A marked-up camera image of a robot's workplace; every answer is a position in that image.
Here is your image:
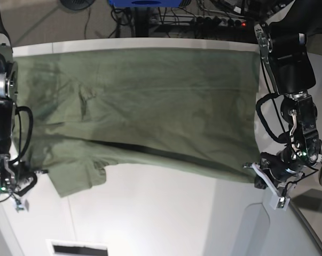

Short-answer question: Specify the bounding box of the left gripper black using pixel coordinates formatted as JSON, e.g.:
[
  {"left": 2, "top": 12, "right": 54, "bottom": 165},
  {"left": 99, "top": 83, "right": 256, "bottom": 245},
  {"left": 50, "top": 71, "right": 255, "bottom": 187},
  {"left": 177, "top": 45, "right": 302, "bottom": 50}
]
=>
[{"left": 254, "top": 150, "right": 305, "bottom": 189}]

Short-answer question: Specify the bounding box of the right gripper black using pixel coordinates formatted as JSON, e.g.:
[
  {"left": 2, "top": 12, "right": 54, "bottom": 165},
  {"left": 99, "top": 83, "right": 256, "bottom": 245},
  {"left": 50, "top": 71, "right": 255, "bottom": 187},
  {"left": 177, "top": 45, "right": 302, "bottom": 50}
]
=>
[{"left": 13, "top": 165, "right": 38, "bottom": 196}]

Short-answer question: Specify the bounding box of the green t-shirt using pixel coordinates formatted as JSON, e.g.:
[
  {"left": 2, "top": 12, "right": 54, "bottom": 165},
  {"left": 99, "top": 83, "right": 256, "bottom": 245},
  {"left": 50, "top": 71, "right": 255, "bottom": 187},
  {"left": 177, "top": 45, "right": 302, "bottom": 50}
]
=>
[{"left": 16, "top": 49, "right": 260, "bottom": 197}]

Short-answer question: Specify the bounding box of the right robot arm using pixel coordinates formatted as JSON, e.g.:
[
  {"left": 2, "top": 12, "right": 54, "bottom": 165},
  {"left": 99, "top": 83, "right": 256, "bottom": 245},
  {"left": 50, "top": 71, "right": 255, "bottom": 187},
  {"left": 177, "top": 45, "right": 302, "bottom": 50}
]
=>
[{"left": 0, "top": 11, "right": 37, "bottom": 197}]

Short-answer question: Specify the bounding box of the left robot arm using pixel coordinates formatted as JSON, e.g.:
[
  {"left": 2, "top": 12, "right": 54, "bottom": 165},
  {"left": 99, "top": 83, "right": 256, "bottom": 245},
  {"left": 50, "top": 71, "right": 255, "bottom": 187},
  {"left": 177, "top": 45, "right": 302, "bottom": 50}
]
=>
[{"left": 254, "top": 1, "right": 322, "bottom": 188}]

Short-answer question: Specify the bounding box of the grey metal stand right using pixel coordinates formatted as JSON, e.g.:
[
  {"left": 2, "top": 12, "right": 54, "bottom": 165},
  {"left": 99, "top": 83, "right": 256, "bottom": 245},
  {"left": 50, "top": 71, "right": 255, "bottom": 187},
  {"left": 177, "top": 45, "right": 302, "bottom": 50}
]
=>
[{"left": 288, "top": 173, "right": 322, "bottom": 246}]

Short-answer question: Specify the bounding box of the power strip with red light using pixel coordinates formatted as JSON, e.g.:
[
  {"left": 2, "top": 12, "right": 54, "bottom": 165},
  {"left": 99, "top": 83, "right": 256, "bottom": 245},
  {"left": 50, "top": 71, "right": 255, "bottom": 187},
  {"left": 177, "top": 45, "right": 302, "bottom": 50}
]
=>
[{"left": 195, "top": 16, "right": 247, "bottom": 28}]

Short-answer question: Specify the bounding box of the black round fan base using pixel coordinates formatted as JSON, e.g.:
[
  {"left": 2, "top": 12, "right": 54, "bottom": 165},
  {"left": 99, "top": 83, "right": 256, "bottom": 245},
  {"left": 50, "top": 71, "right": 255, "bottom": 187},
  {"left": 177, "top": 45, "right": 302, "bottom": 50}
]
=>
[{"left": 60, "top": 0, "right": 95, "bottom": 11}]

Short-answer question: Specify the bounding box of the blue plastic bin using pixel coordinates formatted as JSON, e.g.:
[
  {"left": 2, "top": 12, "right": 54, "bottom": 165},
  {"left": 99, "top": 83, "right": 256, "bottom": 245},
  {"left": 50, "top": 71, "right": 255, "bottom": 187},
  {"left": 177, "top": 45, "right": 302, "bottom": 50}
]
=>
[{"left": 108, "top": 0, "right": 183, "bottom": 8}]

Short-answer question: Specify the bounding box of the black table leg post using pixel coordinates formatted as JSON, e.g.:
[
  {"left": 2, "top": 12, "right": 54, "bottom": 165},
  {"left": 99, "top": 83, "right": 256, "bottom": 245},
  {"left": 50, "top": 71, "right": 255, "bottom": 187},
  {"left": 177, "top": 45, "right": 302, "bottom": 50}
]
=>
[{"left": 133, "top": 7, "right": 151, "bottom": 37}]

